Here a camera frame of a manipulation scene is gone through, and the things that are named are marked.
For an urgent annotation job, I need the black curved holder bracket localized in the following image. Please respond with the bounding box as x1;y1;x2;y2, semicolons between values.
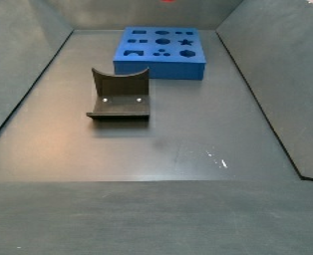
86;69;150;120

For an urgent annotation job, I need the blue shape sorter block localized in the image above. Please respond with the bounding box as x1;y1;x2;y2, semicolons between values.
113;27;205;80

